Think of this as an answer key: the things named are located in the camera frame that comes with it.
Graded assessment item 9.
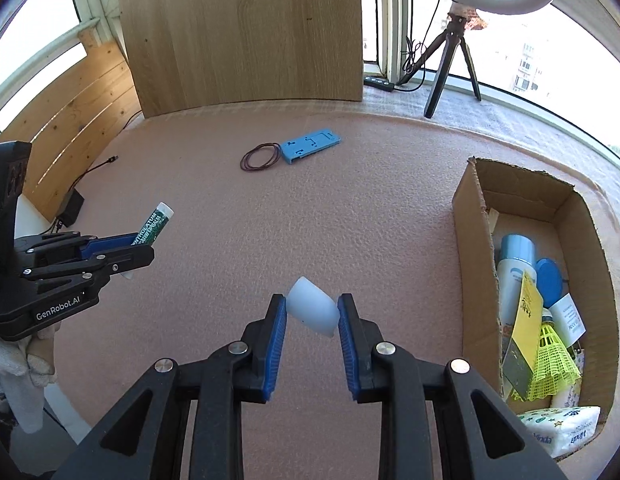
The brown hair tie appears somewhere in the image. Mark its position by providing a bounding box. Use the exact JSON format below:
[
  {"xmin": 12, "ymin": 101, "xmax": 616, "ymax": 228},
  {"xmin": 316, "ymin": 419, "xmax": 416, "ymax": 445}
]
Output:
[{"xmin": 241, "ymin": 144, "xmax": 281, "ymax": 172}]

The star print tissue pack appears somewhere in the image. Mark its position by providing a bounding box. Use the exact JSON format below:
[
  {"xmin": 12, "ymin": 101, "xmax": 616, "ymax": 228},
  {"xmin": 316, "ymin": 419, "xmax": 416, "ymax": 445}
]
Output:
[{"xmin": 517, "ymin": 406, "xmax": 602, "ymax": 459}]

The large light wooden board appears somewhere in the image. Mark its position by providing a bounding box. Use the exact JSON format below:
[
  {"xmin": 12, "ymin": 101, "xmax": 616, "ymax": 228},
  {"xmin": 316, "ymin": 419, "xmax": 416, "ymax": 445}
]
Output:
[{"xmin": 117, "ymin": 0, "xmax": 365, "ymax": 120}]

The yellow shuttlecock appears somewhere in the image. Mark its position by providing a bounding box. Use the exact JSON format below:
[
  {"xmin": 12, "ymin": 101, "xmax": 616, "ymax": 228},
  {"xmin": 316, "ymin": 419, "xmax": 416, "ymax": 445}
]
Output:
[{"xmin": 510, "ymin": 308, "xmax": 582, "ymax": 402}]

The blue round lid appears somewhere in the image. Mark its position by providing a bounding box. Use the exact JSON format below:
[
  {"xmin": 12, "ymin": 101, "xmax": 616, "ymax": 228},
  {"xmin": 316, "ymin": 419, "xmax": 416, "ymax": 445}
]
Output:
[{"xmin": 535, "ymin": 258, "xmax": 570, "ymax": 308}]

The black tripod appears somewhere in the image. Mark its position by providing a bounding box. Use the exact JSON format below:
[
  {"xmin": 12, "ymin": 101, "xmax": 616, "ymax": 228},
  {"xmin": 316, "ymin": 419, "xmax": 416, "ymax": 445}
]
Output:
[{"xmin": 396, "ymin": 2, "xmax": 483, "ymax": 120}]

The black ring light cable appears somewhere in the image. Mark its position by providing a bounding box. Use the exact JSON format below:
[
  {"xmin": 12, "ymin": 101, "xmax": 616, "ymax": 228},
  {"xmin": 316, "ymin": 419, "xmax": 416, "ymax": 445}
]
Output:
[{"xmin": 401, "ymin": 0, "xmax": 435, "ymax": 92}]

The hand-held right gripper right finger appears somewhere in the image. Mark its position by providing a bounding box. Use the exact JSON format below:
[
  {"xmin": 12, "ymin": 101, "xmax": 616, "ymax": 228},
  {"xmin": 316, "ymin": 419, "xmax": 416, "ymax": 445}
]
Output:
[{"xmin": 337, "ymin": 294, "xmax": 566, "ymax": 480}]

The slatted pine wood panel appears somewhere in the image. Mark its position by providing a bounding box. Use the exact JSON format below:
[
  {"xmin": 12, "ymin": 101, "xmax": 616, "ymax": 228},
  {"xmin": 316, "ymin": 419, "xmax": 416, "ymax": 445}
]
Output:
[{"xmin": 0, "ymin": 27, "xmax": 143, "ymax": 221}]

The blue phone stand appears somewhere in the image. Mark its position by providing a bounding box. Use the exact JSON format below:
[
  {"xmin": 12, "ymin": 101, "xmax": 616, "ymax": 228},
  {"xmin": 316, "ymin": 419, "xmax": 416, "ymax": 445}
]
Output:
[{"xmin": 281, "ymin": 130, "xmax": 341, "ymax": 166}]

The black power adapter with cable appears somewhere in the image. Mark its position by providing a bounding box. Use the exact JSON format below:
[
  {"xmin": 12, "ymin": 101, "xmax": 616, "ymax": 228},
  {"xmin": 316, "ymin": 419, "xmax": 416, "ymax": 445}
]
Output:
[{"xmin": 40, "ymin": 156, "xmax": 118, "ymax": 233}]

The small white silicone cup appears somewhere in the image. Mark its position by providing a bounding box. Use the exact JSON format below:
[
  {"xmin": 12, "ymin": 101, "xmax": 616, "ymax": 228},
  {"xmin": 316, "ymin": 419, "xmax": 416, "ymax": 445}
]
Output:
[{"xmin": 286, "ymin": 276, "xmax": 341, "ymax": 338}]

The checkered cloth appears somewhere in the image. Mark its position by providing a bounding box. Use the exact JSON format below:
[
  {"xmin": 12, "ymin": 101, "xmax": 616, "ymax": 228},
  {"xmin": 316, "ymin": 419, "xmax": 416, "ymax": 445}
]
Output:
[{"xmin": 362, "ymin": 85, "xmax": 620, "ymax": 221}]

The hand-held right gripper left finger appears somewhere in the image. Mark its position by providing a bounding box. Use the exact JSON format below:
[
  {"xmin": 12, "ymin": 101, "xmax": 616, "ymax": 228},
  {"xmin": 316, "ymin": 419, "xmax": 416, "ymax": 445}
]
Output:
[{"xmin": 52, "ymin": 294, "xmax": 289, "ymax": 480}]

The white charger plug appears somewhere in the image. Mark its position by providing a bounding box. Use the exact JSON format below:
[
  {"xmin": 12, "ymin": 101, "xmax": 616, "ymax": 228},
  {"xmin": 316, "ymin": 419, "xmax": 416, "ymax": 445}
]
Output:
[{"xmin": 547, "ymin": 294, "xmax": 587, "ymax": 348}]

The white window frame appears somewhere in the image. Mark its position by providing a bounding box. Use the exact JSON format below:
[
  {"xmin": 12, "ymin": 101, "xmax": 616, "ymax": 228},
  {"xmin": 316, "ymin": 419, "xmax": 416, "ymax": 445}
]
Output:
[{"xmin": 0, "ymin": 0, "xmax": 620, "ymax": 171}]

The green white lip balm tube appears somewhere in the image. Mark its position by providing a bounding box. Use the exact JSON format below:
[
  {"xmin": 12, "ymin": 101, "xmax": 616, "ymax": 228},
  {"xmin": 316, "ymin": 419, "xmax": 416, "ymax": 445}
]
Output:
[{"xmin": 120, "ymin": 202, "xmax": 174, "ymax": 281}]

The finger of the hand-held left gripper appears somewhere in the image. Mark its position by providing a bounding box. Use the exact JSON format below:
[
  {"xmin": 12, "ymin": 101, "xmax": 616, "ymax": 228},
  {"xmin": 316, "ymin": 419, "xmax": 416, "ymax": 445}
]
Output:
[
  {"xmin": 14, "ymin": 232, "xmax": 139, "ymax": 261},
  {"xmin": 20, "ymin": 246, "xmax": 155, "ymax": 286}
]

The white blue sunscreen bottle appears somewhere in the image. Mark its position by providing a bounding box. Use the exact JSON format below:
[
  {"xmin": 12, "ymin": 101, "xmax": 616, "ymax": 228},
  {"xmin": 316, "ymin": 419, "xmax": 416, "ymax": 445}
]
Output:
[{"xmin": 497, "ymin": 233, "xmax": 538, "ymax": 333}]

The person's left hand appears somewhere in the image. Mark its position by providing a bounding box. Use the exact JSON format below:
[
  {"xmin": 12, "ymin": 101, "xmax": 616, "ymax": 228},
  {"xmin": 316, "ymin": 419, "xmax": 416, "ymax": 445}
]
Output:
[{"xmin": 0, "ymin": 322, "xmax": 60, "ymax": 433}]

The yellow card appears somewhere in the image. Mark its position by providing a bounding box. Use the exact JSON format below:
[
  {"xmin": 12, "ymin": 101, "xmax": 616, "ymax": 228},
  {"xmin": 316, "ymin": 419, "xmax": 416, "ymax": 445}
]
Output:
[{"xmin": 500, "ymin": 269, "xmax": 545, "ymax": 401}]

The cardboard box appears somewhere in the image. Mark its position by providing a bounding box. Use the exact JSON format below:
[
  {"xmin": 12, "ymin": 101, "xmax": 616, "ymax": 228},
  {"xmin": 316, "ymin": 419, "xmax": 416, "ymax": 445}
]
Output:
[{"xmin": 451, "ymin": 156, "xmax": 620, "ymax": 458}]

